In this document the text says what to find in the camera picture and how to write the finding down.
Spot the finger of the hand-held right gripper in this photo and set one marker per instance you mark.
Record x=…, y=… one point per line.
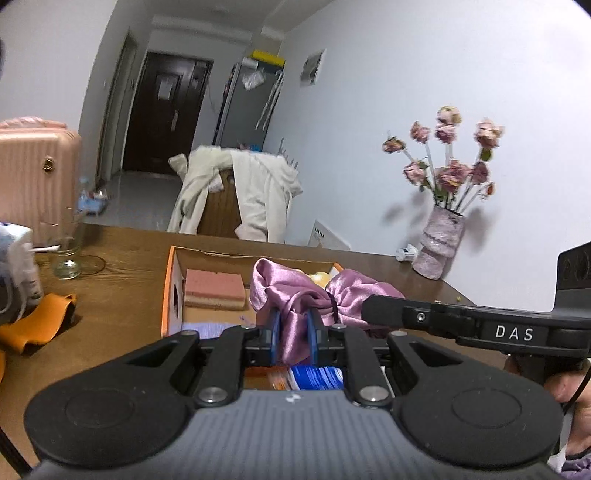
x=406, y=318

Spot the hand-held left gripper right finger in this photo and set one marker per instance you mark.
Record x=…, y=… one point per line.
x=314, y=332

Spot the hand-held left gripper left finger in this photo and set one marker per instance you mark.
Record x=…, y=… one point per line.
x=275, y=332

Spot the pink satin scrunchie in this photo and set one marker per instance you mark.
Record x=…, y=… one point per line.
x=295, y=295

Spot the blue tissue pack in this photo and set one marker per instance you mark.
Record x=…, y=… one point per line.
x=318, y=377

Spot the yellow and white plush toy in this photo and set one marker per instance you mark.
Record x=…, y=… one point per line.
x=318, y=278

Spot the purple cloth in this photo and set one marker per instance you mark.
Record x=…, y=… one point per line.
x=207, y=328

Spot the pink layered sponge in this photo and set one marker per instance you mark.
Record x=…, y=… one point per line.
x=212, y=288

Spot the orange cardboard box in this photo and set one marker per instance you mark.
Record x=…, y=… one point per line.
x=173, y=277

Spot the person's right hand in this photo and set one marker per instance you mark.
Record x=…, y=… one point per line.
x=570, y=390

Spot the small white jar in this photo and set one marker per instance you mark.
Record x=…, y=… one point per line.
x=406, y=254

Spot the pink textured vase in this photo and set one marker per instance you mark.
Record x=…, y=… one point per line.
x=438, y=244

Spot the white jacket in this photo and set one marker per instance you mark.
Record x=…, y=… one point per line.
x=263, y=194

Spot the dried pink roses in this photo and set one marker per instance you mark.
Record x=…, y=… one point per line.
x=450, y=177

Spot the beige coat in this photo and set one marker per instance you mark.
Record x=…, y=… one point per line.
x=194, y=184

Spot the grey refrigerator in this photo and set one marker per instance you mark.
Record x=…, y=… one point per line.
x=240, y=115

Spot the clear glass cup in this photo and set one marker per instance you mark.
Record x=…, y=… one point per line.
x=67, y=258

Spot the folded clear umbrella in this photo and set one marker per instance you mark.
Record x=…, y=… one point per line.
x=270, y=101

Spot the plastic water bottle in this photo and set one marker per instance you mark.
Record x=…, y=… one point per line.
x=83, y=196

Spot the dark entrance door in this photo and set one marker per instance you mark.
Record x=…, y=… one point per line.
x=143, y=129

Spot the small white bottle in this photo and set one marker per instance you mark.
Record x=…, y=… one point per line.
x=33, y=277

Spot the plastic bag on refrigerator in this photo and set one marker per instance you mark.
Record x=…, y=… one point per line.
x=254, y=79

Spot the paper notice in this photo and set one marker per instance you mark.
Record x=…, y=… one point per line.
x=167, y=86

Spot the grey interior door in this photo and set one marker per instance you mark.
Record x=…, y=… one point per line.
x=115, y=115

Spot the yellow box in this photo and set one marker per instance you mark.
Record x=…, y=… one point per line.
x=268, y=57

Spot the pink suitcase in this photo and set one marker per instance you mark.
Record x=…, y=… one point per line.
x=37, y=184

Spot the wall electrical panel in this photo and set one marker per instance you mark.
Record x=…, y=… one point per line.
x=312, y=68

